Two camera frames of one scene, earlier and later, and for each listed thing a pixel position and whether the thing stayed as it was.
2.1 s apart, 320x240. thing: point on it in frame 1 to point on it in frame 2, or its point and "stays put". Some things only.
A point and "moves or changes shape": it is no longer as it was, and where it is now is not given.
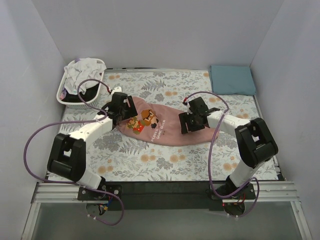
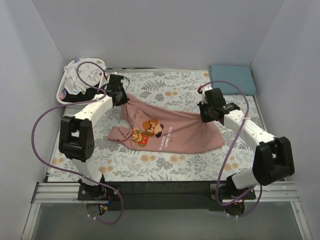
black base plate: [168, 196] stays put
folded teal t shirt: [232, 79] stays put
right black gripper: [188, 122] to [207, 115]
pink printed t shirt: [158, 125] moves or changes shape
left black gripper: [119, 116] to [121, 98]
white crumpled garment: [82, 69] stays put
